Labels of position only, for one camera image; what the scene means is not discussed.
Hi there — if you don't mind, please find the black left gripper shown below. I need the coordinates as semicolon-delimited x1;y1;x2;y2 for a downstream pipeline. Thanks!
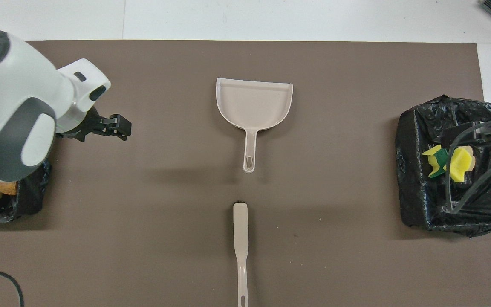
56;106;132;142

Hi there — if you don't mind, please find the large yellow sponge piece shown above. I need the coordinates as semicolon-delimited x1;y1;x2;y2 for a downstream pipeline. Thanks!
449;147;473;183

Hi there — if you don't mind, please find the small yellow sponge piece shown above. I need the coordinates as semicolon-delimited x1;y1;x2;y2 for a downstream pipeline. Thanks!
422;145;450;179

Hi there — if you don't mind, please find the beige plastic dustpan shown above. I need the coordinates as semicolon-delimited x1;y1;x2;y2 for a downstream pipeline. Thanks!
216;78;294;174

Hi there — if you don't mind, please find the beige hand brush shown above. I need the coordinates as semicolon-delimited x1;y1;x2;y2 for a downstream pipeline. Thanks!
233;201;249;307

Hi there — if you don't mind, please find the black trash bag bin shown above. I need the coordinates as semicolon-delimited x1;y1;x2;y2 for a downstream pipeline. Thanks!
396;95;491;238
0;159;52;223

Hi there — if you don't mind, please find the brown table mat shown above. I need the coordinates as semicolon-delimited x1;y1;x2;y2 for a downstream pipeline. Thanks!
0;40;491;307

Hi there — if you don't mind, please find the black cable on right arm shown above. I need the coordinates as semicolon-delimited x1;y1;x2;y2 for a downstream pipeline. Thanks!
444;119;491;214

